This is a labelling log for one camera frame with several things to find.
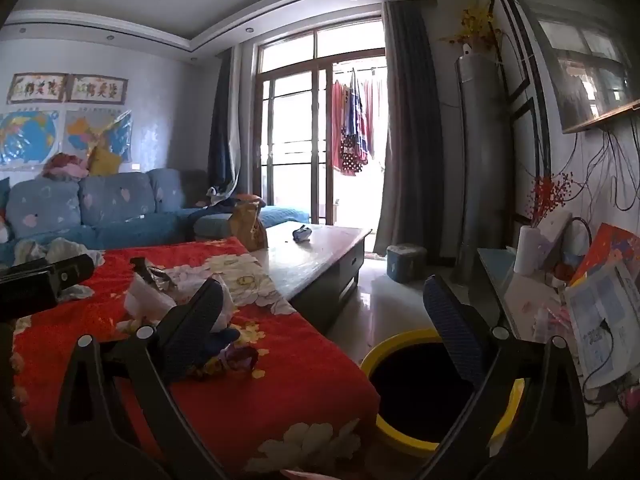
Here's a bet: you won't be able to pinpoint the brown framed glass door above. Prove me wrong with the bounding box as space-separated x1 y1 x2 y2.
252 25 388 226

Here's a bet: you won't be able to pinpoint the dark blue curtain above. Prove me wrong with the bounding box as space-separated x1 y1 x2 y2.
207 45 242 198

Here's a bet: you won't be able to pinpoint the glossy coffee table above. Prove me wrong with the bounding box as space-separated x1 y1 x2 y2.
250 224 373 336

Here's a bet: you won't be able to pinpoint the black cable loop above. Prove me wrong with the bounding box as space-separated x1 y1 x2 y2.
565 216 601 261

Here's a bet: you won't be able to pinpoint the hanging black cables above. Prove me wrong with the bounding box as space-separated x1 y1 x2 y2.
570 120 640 211

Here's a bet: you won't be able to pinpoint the yellow bin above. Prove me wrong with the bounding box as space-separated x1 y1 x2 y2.
359 329 526 453

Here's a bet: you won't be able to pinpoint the yellow cushion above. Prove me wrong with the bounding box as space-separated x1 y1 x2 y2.
89 146 123 177

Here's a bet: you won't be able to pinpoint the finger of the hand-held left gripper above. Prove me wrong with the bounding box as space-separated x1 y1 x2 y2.
47 254 96 292

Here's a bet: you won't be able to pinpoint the red floral blanket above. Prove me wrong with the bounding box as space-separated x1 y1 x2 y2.
10 237 381 476

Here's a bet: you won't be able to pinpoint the white cardboard box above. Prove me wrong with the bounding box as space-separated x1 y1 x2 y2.
537 210 573 256

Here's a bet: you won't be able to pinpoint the white printed paper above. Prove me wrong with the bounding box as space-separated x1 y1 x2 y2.
565 262 640 388

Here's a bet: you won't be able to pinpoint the wall-mounted television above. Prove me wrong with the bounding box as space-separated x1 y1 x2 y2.
515 0 640 135

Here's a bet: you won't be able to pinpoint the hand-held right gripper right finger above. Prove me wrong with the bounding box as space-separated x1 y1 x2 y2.
415 274 591 480

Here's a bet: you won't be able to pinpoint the framed calligraphy picture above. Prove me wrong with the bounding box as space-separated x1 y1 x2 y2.
7 73 68 106
67 75 129 107

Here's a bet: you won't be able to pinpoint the brown paper bag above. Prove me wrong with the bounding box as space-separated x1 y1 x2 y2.
227 200 269 251

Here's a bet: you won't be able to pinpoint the silver foil wrapper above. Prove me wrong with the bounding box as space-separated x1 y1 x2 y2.
130 257 178 291

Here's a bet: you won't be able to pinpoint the white foam fruit net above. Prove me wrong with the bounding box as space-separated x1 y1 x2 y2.
122 272 236 333

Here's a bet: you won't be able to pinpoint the glass television stand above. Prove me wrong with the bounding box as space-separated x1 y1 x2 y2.
475 247 640 461

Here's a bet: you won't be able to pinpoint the grey standing air conditioner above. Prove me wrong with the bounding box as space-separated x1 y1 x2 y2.
454 52 516 286

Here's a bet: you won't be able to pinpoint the grey crumpled cloth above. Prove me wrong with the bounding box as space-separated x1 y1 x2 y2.
15 237 106 301

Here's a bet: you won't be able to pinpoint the clear plastic packet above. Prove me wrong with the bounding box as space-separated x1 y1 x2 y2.
532 305 571 346

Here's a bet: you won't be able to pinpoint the blue storage box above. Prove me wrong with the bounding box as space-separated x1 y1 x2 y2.
386 243 428 283

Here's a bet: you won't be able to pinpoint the dark garment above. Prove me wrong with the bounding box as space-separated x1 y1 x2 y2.
197 187 266 211

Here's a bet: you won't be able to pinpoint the grey curtain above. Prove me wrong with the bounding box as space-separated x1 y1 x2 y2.
374 0 443 261

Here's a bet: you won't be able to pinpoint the pile of colourful clothes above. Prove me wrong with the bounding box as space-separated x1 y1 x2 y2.
41 152 90 181

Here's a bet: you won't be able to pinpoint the yellow artificial flowers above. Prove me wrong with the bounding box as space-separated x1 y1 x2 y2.
440 5 501 53

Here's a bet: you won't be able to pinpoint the world map poster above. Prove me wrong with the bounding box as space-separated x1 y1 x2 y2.
0 109 62 167

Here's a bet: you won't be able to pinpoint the blue patterned sofa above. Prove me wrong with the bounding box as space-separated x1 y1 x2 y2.
0 167 311 268

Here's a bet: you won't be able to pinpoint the hanging laundry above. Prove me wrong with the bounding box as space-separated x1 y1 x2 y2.
330 67 387 177

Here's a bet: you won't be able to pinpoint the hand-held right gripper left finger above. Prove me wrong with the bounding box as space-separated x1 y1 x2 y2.
52 277 241 480

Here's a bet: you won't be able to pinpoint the red picture book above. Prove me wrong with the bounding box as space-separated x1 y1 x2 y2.
570 223 640 286

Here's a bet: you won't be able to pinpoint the country map poster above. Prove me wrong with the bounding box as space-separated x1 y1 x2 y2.
64 109 133 163

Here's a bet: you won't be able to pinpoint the pink brown snack wrapper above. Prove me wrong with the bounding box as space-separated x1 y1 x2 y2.
200 342 266 381

